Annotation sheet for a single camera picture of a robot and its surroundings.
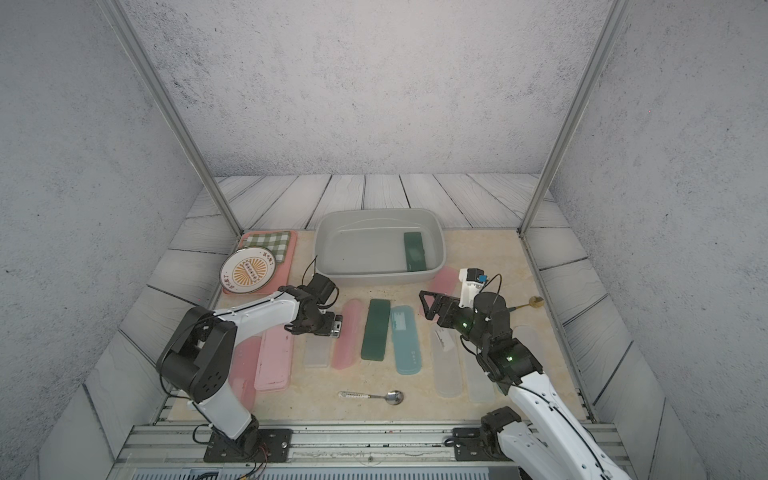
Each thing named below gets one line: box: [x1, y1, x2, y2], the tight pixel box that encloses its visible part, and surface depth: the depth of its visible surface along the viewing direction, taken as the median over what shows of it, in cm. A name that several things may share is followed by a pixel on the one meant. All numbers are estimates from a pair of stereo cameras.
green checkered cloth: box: [243, 231, 290, 263], surface depth 121 cm
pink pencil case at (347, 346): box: [332, 298, 365, 370], surface depth 90 cm
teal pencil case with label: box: [391, 305, 422, 375], surface depth 94 cm
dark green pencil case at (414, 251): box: [404, 232, 427, 271], surface depth 114 cm
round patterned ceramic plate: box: [219, 246, 276, 294], surface depth 110 cm
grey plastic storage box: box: [314, 208, 446, 286], surface depth 120 cm
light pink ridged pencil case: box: [254, 326, 293, 391], surface depth 84 cm
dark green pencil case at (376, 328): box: [361, 299, 391, 361], surface depth 95 cm
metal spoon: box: [338, 390, 404, 406], surface depth 82 cm
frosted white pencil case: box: [302, 333, 331, 369], surface depth 89 cm
